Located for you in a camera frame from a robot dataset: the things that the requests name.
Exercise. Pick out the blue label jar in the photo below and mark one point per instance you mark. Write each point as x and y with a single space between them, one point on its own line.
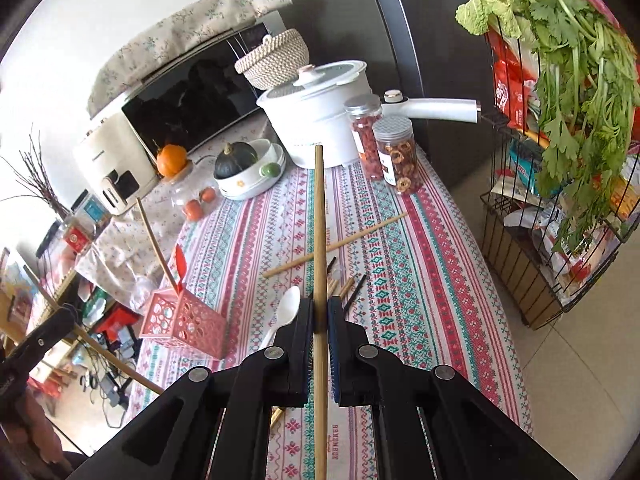
95 210

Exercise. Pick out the woven lidded basket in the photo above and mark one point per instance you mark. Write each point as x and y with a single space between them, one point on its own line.
275 60

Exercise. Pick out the jar of red dried fruit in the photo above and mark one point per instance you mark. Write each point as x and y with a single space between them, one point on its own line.
364 135

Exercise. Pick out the small orange in jar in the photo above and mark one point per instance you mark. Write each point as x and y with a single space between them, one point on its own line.
206 194
192 210

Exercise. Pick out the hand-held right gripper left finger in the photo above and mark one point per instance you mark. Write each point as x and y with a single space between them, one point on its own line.
306 355

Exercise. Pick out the red flat utensil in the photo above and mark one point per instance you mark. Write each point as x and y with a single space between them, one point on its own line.
180 265

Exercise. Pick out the floral microwave cover cloth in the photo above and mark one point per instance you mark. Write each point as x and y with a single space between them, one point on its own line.
180 35

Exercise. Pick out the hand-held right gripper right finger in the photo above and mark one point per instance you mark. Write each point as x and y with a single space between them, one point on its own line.
336 360

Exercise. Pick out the green pumpkin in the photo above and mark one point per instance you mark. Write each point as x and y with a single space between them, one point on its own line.
235 162

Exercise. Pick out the small-print floral cabinet cloth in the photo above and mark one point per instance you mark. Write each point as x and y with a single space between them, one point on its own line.
120 250

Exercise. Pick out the white electric pot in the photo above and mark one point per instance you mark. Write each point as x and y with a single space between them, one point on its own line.
320 115

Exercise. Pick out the cream air fryer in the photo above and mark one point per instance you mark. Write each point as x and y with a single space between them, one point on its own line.
107 160

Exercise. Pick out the dried branches in vase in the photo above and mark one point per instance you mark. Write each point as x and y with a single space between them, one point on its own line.
35 180

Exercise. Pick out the red snack packet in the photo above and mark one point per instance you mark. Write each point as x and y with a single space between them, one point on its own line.
512 90

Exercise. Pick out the black door microwave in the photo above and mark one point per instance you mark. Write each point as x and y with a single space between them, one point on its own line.
190 95

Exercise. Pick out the patterned striped tablecloth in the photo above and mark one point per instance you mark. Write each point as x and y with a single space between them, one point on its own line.
400 285

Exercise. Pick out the pink perforated utensil holder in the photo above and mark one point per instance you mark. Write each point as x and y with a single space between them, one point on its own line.
187 322

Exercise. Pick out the white ceramic bowl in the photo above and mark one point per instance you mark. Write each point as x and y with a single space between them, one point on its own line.
250 185

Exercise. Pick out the small green round object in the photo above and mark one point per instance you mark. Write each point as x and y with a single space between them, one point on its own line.
270 170

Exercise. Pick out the white plastic spoon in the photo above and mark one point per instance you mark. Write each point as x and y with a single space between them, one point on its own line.
286 310

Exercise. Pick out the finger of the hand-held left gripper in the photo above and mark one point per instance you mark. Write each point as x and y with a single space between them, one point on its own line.
45 337

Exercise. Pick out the red cardboard box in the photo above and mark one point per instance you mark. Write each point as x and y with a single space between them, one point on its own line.
120 321

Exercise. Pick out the person's left hand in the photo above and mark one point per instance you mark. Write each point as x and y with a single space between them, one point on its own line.
42 430

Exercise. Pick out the black chopstick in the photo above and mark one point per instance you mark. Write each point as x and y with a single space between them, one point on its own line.
331 265
357 287

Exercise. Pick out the green leafy herb bunch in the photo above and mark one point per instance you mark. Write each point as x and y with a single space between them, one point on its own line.
575 85

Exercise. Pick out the red label jar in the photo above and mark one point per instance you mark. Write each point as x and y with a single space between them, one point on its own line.
77 240

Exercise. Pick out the wooden chopstick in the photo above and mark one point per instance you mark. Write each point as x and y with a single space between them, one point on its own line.
319 220
345 287
115 362
350 241
155 245

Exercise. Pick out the dark grey refrigerator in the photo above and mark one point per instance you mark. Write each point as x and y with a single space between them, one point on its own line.
425 35

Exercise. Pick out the large orange tangerine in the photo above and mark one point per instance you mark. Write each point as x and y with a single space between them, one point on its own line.
172 160

